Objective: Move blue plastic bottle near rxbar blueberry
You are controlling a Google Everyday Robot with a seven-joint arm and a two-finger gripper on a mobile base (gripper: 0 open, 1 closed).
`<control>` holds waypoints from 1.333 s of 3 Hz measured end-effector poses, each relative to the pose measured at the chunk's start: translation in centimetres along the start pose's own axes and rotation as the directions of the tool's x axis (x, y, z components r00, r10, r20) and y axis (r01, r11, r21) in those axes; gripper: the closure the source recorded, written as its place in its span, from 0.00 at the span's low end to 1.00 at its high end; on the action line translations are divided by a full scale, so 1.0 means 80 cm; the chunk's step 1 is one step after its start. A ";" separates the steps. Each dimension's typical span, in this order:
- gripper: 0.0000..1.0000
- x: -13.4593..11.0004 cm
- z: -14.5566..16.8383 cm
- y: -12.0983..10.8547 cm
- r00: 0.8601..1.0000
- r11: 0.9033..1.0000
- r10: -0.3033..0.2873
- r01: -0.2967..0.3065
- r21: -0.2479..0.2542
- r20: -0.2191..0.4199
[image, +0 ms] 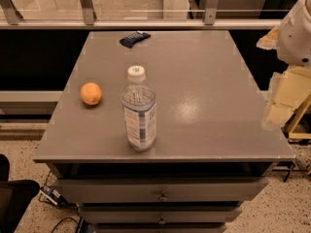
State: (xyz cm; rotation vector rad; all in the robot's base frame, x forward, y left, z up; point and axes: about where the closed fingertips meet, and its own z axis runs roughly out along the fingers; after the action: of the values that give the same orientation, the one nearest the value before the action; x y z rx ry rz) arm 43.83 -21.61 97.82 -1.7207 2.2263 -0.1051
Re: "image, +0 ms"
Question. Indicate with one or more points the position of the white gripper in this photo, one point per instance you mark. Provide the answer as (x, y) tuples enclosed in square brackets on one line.
[(295, 38)]

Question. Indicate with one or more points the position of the clear plastic water bottle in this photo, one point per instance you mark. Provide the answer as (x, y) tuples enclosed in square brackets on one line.
[(139, 109)]

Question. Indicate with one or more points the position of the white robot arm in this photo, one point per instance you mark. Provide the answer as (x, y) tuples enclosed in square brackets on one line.
[(292, 41)]

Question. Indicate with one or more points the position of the dark blue rxbar wrapper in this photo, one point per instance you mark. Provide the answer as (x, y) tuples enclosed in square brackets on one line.
[(134, 38)]

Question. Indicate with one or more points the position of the yellow metal stand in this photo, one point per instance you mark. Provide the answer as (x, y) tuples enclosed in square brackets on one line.
[(299, 126)]

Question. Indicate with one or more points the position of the grey drawer cabinet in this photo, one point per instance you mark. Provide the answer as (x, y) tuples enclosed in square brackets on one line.
[(210, 155)]

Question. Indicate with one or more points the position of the top drawer knob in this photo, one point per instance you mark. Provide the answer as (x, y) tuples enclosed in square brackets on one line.
[(162, 197)]

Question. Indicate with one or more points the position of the drawer knob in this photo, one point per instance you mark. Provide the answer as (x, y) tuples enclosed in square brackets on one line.
[(161, 221), (162, 197)]

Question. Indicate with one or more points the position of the middle drawer knob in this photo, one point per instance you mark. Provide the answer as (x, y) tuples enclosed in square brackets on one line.
[(161, 221)]

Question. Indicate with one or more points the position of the orange fruit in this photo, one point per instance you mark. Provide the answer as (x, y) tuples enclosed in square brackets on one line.
[(91, 93)]

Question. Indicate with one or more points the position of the power strip on floor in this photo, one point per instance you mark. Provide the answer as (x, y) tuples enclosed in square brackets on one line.
[(50, 193)]

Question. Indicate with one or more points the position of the metal glass railing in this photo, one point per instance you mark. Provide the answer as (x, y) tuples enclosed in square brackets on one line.
[(142, 14)]

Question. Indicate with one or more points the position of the black office chair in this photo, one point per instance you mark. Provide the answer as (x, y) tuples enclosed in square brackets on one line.
[(15, 196)]

